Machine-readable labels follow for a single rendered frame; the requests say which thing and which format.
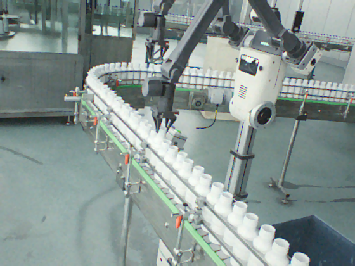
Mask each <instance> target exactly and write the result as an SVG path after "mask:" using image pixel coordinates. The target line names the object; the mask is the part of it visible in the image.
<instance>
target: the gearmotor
mask: <svg viewBox="0 0 355 266"><path fill-rule="evenodd" d="M232 97H233V95H232V92H231V90H230V89H218V88H209V87H207V88H205V89H204V91H197V90H192V91H190V95H189V98H188V109H189V110H198V111H204V108H205V104H206V103H211V104H216V113H217V107H218V106H219V105H230V101H231V99H232ZM215 121H216V116H215V120H214V122H215ZM214 122H213V124H214ZM213 124H212V125H213ZM212 125H210V126H209V127H211V126H212ZM205 128H208V127H196V129H205Z"/></svg>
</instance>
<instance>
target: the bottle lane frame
mask: <svg viewBox="0 0 355 266"><path fill-rule="evenodd" d="M84 108H85V111H86V113H87V119H88V120H89V122H88V123H87V130H86V129H85V127H84V128H83V129H84V132H85V133H86V134H87V136H88V137H89V139H90V140H91V141H92V143H93V144H94V146H95V147H96V144H95V140H96V125H94V118H90V116H92V115H96V114H95V112H93V110H92V109H90V107H89V106H88V105H87V104H85V106H84ZM106 136H108V142H106V143H107V149H106V150H104V151H100V152H99V153H100V154H101V155H102V158H103V159H104V160H105V161H106V163H107V164H108V165H109V167H110V168H111V169H112V171H113V173H114V174H115V175H116V171H117V167H118V166H119V167H120V168H121V169H122V170H123V172H124V175H125V181H124V189H125V188H126V185H125V182H126V175H127V165H128V164H127V165H126V164H125V160H126V156H125V155H120V153H123V152H127V150H126V149H125V148H124V146H123V145H122V144H121V142H119V140H118V139H117V138H116V137H115V136H114V135H113V134H112V133H111V131H110V130H109V129H108V128H107V127H106V125H105V124H104V123H103V122H102V121H101V120H100V131H99V142H100V141H106ZM106 143H100V145H99V149H105V148H106V146H105V144H106ZM139 176H140V177H141V183H139V184H137V185H132V186H131V187H130V192H137V191H138V185H140V193H139V192H138V193H134V194H131V195H130V197H131V198H132V199H133V201H134V202H135V204H136V205H137V207H138V208H139V209H140V211H141V213H142V214H143V215H144V216H145V218H146V219H147V221H148V222H149V223H150V225H151V226H152V227H153V229H154V231H155V232H156V233H157V236H159V238H160V239H161V240H162V242H163V243H164V245H165V247H167V249H168V250H169V252H170V253H171V255H172V256H173V257H174V255H175V253H174V252H173V250H174V249H175V247H176V242H177V238H178V229H179V228H176V217H174V218H171V214H172V213H179V210H178V209H177V208H176V207H175V205H174V204H173V203H171V199H168V197H167V196H166V194H164V192H162V191H161V189H160V188H159V187H158V186H157V184H156V183H154V181H153V180H154V179H151V178H150V175H148V174H147V173H146V171H144V169H143V168H142V167H141V166H140V165H139V163H137V161H136V159H134V158H132V166H131V176H130V183H136V182H139ZM197 230H198V229H195V228H194V227H193V226H192V224H191V223H189V222H188V220H185V225H184V231H183V236H182V240H181V250H182V251H183V250H188V249H191V245H192V240H194V242H195V250H194V251H193V250H192V253H193V254H194V255H193V260H192V261H190V262H188V263H182V264H181V266H226V264H225V263H224V262H223V261H224V260H226V259H224V260H221V259H220V258H219V256H218V255H217V254H216V252H217V251H214V250H212V248H211V247H210V246H209V244H210V243H206V242H205V240H204V239H203V236H201V235H199V233H198V232H197ZM189 256H190V251H189V252H186V253H183V255H182V256H181V260H180V262H182V261H185V260H189Z"/></svg>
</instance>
